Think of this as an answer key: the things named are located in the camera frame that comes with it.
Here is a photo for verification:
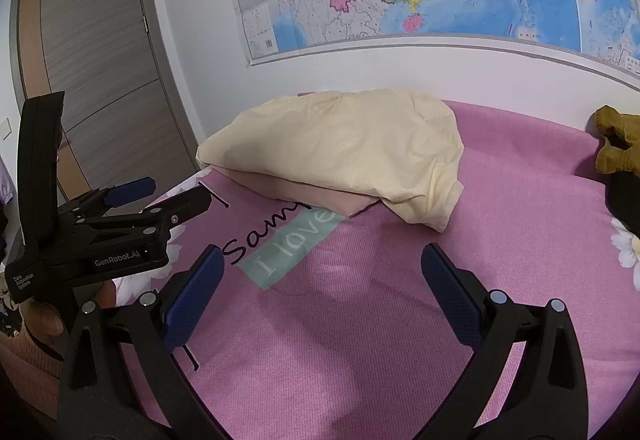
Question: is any pink floral blanket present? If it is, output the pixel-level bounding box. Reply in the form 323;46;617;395
112;94;640;440

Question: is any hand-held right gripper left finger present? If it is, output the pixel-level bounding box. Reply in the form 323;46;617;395
57;245;226;440

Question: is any dark cloth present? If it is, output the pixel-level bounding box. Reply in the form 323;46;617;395
604;170;640;233

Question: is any person's left hand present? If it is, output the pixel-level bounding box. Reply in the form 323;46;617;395
20;282;118;346

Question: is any cream yellow garment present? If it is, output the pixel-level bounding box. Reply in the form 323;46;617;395
196;88;466;235

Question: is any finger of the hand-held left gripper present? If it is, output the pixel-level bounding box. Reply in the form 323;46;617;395
75;187;213;241
57;176;157;221

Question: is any grey wooden door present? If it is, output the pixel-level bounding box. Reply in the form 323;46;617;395
11;0;198;203

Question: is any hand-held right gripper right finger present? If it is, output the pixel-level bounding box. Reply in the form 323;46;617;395
421;242;588;440

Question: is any olive green garment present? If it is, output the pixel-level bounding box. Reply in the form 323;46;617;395
594;104;640;177

